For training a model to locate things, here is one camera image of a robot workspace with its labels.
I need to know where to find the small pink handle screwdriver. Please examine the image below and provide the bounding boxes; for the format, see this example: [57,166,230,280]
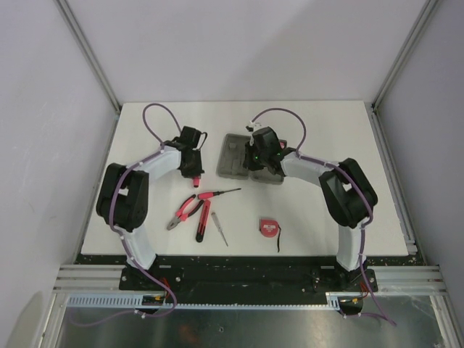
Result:
[193,176,201,189]

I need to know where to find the pink handle bit screwdriver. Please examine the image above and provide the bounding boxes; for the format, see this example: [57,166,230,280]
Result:
[197,188,241,200]

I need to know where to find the grey plastic tool case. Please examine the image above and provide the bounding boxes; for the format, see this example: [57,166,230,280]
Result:
[217,133,293,185]

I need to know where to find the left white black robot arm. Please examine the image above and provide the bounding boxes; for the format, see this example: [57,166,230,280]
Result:
[96,126,207,290]

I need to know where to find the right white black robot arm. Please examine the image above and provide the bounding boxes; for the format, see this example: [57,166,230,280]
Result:
[243,126,378,291]

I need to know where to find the pink black pliers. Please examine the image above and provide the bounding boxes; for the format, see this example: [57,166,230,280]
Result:
[167,194,204,231]

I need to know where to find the clear tester screwdriver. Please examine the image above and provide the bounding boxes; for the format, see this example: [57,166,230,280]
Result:
[211,212,228,246]

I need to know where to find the pink black utility knife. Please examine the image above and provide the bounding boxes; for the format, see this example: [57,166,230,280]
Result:
[196,199,211,243]

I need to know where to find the red tape measure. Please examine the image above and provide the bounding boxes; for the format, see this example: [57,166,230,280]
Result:
[259,218,282,252]

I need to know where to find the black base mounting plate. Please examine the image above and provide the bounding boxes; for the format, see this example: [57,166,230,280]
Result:
[120,255,378,292]

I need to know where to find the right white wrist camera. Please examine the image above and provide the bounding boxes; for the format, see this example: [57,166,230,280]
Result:
[246,120,261,133]

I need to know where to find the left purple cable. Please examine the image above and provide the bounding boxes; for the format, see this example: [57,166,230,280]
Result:
[68,103,184,326]

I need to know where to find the right aluminium frame post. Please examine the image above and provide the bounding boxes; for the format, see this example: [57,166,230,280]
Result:
[373,0,442,108]

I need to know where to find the aluminium frame post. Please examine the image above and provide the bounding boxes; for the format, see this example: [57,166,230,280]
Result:
[373,0,442,108]
[54,0,122,115]

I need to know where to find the grey slotted cable duct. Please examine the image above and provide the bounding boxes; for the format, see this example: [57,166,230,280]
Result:
[67,293,349,310]

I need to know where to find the left aluminium frame post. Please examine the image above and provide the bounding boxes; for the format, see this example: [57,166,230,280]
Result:
[54,0,122,115]

